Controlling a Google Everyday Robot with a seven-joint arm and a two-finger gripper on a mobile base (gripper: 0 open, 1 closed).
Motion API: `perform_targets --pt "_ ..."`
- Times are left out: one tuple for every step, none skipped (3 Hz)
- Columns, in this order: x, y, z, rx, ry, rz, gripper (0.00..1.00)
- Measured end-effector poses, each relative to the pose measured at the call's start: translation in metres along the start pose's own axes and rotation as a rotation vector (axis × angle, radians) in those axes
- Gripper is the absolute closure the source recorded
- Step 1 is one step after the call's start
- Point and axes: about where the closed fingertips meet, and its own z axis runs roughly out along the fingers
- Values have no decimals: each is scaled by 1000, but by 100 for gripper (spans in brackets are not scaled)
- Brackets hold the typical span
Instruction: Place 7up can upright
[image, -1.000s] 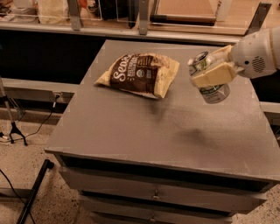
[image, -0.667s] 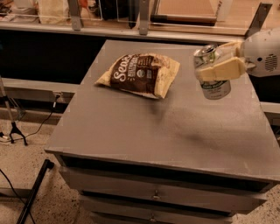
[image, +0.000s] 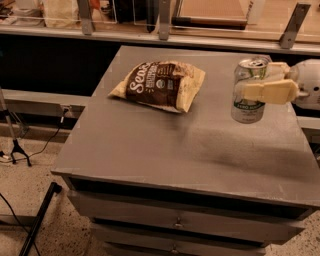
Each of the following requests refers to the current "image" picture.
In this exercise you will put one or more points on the grey metal bracket middle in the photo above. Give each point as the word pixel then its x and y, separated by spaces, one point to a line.
pixel 164 19

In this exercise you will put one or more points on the grey drawer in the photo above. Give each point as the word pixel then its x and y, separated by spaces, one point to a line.
pixel 187 218
pixel 164 243

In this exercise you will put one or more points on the grey metal bracket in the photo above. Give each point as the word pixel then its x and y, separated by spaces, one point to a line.
pixel 296 20
pixel 164 19
pixel 85 17

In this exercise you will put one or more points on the black tripod stand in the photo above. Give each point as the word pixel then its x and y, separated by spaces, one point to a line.
pixel 16 147

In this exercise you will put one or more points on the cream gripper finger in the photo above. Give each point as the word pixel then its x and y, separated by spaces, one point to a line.
pixel 277 71
pixel 276 92

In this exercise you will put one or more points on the grey metal bracket right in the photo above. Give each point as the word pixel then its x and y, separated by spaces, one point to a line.
pixel 296 20

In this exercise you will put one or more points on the grey drawer cabinet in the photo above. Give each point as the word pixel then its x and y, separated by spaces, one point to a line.
pixel 202 158

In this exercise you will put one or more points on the wooden board on shelf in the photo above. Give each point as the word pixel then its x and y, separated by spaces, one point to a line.
pixel 220 14

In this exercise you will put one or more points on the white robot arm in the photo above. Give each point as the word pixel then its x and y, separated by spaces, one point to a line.
pixel 299 84

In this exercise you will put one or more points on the black metal leg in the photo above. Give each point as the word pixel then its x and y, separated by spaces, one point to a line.
pixel 54 188

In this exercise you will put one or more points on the brown cream chip bag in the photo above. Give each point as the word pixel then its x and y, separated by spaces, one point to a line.
pixel 167 85

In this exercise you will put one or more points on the lower grey drawer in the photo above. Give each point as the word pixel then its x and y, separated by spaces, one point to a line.
pixel 164 243

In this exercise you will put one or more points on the white green 7up can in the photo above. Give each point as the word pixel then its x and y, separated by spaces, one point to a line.
pixel 249 69

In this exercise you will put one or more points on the upper grey drawer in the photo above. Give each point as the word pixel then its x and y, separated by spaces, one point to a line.
pixel 187 218

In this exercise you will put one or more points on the grey metal bracket left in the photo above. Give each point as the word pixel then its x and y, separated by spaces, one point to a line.
pixel 85 17

